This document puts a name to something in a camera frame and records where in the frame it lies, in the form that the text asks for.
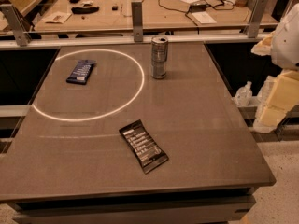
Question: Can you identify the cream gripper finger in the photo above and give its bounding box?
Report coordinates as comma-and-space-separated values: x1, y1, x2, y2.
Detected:
251, 32, 275, 56
253, 70, 299, 133

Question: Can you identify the silver redbull can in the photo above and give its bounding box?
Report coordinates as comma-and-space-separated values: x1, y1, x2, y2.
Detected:
150, 36, 168, 79

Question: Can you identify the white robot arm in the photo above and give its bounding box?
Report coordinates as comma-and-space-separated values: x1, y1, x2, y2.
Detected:
251, 4, 299, 133

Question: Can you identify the black rxbar chocolate wrapper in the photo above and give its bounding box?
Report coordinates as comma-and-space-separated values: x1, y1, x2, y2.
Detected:
119, 119, 169, 174

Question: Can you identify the blue rxbar wrapper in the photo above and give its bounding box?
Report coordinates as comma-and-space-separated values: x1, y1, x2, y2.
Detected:
66, 60, 96, 85

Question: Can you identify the clear sanitizer bottle left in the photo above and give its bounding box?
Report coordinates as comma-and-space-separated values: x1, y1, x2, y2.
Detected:
235, 81, 252, 106

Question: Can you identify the white paper card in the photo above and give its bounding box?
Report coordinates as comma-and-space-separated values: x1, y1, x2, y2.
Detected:
192, 11, 216, 24

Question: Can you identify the black power adapter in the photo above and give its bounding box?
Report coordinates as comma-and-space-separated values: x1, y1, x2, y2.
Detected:
189, 3, 208, 13

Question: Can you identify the wooden background desk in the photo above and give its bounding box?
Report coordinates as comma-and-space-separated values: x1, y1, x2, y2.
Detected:
35, 0, 251, 33

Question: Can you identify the black flat device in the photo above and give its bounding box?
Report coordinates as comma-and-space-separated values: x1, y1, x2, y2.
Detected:
71, 7, 100, 15

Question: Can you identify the beige paper packet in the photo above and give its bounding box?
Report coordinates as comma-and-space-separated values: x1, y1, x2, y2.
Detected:
43, 11, 71, 24

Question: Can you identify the right metal bracket post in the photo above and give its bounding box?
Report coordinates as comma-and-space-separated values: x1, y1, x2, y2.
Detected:
245, 0, 268, 38

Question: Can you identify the metal bracket post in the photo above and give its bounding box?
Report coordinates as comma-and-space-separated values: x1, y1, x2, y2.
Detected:
245, 0, 268, 38
0, 4, 31, 47
131, 1, 143, 42

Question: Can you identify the middle metal bracket post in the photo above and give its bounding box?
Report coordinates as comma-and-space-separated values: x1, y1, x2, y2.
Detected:
131, 1, 143, 42

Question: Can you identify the left metal bracket post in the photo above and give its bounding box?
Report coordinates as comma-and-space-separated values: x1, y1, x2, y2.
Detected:
0, 4, 31, 47

